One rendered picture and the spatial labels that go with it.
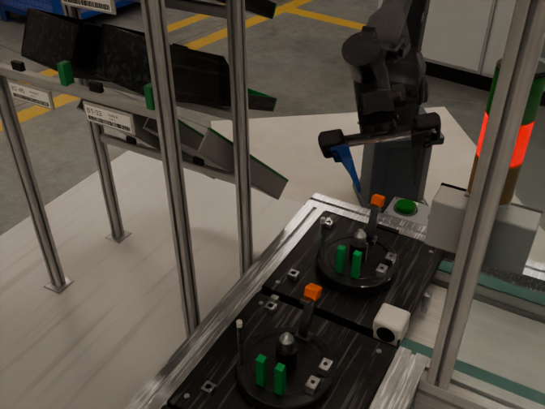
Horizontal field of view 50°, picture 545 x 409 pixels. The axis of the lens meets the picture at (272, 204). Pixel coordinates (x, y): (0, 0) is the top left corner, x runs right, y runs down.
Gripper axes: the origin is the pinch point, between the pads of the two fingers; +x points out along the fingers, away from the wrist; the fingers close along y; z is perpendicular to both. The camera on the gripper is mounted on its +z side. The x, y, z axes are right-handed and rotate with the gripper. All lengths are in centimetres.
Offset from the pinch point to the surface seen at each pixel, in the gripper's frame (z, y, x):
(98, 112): 22.0, -36.1, -6.1
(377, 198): -10.0, -1.9, 1.8
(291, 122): -64, -25, -41
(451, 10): -251, 53, -189
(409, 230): -23.6, 2.7, 4.9
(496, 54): -261, 76, -157
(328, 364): 4.7, -11.0, 28.7
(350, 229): -19.8, -7.9, 4.0
